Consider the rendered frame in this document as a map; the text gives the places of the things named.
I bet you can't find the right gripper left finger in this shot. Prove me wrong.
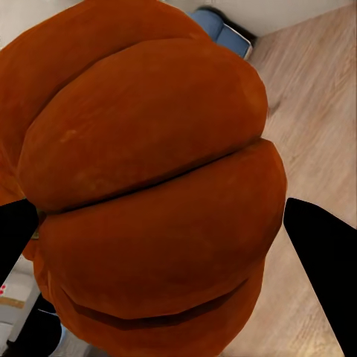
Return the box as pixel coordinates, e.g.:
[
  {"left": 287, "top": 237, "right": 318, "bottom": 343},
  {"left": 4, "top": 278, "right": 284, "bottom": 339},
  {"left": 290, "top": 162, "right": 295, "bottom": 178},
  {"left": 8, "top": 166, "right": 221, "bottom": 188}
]
[{"left": 0, "top": 199, "right": 39, "bottom": 288}]

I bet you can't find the pumpkin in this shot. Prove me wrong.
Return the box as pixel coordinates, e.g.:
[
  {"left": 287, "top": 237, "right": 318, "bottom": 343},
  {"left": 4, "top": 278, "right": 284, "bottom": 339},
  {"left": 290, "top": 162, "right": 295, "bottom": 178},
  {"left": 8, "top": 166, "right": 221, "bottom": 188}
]
[{"left": 0, "top": 0, "right": 287, "bottom": 357}]

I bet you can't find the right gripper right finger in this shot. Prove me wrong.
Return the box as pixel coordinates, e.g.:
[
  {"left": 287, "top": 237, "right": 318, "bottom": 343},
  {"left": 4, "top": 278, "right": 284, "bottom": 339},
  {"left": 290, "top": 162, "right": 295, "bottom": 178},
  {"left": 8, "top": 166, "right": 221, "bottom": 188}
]
[{"left": 283, "top": 198, "right": 357, "bottom": 357}]

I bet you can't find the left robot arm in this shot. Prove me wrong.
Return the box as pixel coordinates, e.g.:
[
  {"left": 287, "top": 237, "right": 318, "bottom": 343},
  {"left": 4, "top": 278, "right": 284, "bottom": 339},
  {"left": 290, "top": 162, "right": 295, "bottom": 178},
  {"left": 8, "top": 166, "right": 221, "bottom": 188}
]
[{"left": 1, "top": 283, "right": 63, "bottom": 357}]

